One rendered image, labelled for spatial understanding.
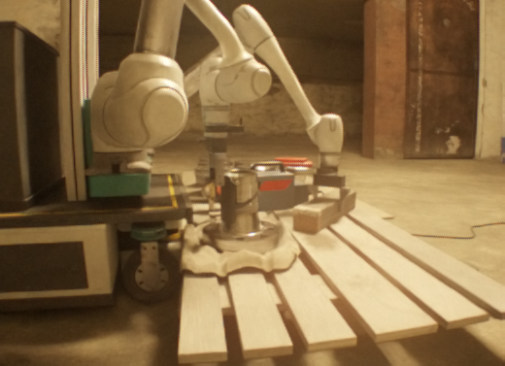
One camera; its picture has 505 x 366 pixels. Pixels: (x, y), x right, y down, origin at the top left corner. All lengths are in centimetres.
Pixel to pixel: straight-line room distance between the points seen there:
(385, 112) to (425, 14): 165
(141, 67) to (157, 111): 11
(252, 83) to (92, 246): 61
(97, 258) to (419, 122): 524
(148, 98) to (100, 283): 55
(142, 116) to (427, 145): 539
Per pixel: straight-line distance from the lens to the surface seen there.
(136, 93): 78
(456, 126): 623
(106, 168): 100
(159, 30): 88
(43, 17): 545
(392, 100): 562
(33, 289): 111
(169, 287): 115
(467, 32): 651
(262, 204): 164
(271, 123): 1038
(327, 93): 1088
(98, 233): 101
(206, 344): 72
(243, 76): 98
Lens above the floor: 56
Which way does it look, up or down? 9 degrees down
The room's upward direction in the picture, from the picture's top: straight up
